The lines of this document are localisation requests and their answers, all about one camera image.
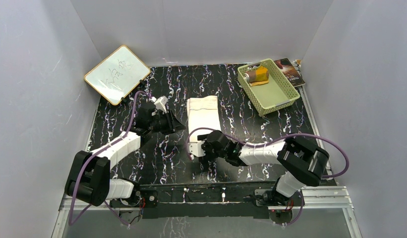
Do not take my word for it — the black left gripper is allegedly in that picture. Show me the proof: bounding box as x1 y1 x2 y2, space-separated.
149 110 185 135

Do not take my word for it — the white cloth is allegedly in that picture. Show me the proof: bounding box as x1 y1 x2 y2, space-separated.
186 96 221 134

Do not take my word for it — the yellow brown bear towel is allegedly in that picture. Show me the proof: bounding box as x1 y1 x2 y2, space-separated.
243 66 270 87

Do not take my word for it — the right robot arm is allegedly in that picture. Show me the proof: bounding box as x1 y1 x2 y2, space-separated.
187 130 329 205

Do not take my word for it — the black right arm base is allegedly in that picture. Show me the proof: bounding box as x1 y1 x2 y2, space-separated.
251 188 305 227

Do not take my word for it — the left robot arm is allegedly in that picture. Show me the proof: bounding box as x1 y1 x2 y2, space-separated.
64 96 185 207

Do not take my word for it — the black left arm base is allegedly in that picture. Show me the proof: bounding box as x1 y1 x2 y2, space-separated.
105 179 159 215

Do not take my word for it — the green perforated plastic basket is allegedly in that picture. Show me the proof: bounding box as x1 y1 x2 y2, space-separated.
238 59 300 116

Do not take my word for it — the dark book with red cover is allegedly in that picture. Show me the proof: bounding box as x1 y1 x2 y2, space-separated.
274 58 305 87

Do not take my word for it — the white board with wooden frame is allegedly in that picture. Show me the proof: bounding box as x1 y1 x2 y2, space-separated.
84 45 151 106

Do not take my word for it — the aluminium front rail frame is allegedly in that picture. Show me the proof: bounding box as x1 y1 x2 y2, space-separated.
51 185 363 238

